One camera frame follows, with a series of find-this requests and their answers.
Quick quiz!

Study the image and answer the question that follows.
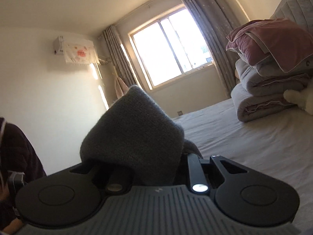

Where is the grey knit cat sweater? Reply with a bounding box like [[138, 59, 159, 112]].
[[80, 86, 202, 186]]

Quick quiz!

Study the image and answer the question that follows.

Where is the grey bed sheet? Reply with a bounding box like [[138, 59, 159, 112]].
[[174, 99, 312, 231]]

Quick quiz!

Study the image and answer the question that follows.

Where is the lower folded grey quilt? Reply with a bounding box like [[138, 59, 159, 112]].
[[231, 83, 295, 123]]

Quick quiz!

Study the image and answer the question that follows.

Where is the folded grey quilt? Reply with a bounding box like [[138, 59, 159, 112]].
[[231, 83, 295, 123], [236, 59, 312, 96]]

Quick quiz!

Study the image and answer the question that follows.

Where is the hanging pink towel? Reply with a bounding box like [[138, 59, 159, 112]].
[[115, 76, 129, 99]]

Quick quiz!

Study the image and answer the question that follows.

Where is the upper folded grey quilt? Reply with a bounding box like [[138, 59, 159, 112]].
[[236, 59, 312, 96]]

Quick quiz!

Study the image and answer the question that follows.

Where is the white plush toy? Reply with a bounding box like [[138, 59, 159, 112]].
[[283, 80, 313, 116]]

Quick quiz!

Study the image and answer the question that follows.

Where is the left grey curtain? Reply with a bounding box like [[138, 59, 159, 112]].
[[103, 25, 137, 87]]

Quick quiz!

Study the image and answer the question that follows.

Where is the grey curtain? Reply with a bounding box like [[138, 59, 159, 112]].
[[181, 0, 239, 97], [103, 25, 137, 87]]

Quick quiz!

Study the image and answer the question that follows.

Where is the window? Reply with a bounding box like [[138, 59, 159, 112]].
[[128, 4, 214, 90]]

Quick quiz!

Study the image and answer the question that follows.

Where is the right grey curtain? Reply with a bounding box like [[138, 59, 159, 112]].
[[181, 0, 239, 97]]

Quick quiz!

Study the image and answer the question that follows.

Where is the pink velvet pillow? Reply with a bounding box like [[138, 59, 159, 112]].
[[226, 19, 312, 73]]

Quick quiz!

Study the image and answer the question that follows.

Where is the person in dark jacket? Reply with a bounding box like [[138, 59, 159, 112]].
[[1, 117, 46, 234]]

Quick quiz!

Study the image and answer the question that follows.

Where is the grey padded headboard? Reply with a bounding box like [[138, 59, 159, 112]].
[[271, 0, 312, 33]]

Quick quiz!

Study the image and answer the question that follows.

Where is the covered wall air conditioner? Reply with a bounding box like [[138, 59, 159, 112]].
[[53, 36, 100, 65]]

